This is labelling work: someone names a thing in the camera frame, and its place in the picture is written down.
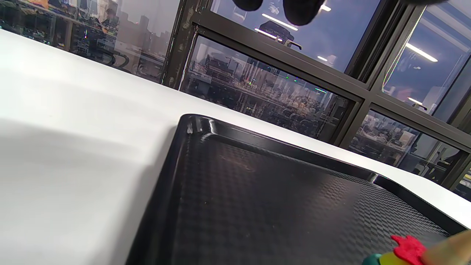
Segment black textured tray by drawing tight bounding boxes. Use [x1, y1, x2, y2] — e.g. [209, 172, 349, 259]
[125, 113, 468, 265]

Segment dark metal window frame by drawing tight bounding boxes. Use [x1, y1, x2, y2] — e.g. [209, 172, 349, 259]
[162, 0, 471, 192]

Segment person's left hand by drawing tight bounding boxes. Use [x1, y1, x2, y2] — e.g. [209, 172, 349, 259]
[232, 0, 326, 26]

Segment green yellow red spinning top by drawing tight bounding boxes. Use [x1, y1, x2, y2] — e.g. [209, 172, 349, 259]
[362, 229, 471, 265]

